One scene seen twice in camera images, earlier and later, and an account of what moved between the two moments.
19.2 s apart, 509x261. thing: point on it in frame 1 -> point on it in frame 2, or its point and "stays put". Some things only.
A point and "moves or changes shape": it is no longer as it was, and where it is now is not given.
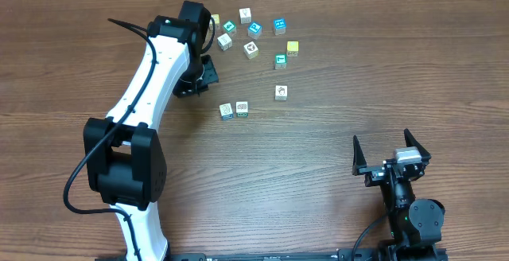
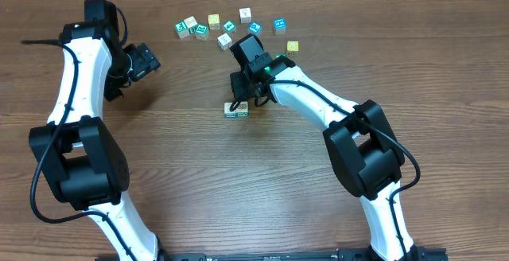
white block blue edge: [226, 111] moves or changes shape
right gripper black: [375, 173] -> [242, 94]
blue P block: [254, 29] stays put
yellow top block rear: [216, 17] stays put
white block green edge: [242, 109] stays put
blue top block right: [280, 26] stays put
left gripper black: [211, 74] -> [144, 58]
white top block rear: [245, 15] stays put
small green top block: [230, 26] stays put
